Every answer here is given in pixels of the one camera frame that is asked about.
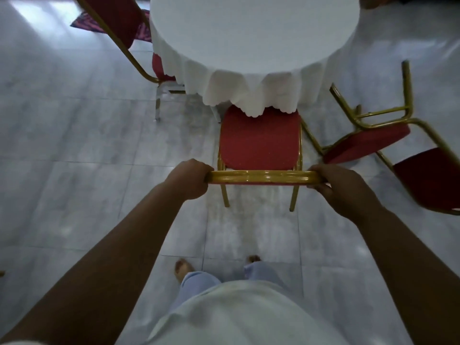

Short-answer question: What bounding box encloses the person's right hand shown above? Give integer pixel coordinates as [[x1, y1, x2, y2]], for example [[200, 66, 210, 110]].
[[308, 163, 384, 228]]

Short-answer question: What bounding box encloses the person's left hand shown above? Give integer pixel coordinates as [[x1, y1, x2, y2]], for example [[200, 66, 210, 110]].
[[162, 158, 215, 202]]

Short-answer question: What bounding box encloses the red cushioned gold frame chair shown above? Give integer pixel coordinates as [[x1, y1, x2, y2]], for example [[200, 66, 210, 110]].
[[205, 104, 326, 212], [301, 60, 460, 216]]

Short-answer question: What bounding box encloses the person's left forearm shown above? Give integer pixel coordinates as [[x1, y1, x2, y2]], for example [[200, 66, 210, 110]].
[[0, 184, 186, 345]]

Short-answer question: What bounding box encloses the person's right forearm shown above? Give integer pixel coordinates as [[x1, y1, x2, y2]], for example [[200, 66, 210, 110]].
[[357, 208, 460, 345]]

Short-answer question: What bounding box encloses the person's left foot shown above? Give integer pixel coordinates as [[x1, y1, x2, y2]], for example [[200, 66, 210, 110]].
[[174, 258, 195, 284]]

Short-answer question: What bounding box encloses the round table white tablecloth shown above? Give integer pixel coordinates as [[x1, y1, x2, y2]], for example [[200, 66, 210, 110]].
[[149, 0, 361, 118]]

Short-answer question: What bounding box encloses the red navy striped rug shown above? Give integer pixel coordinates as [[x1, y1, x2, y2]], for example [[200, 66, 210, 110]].
[[70, 9, 152, 44]]

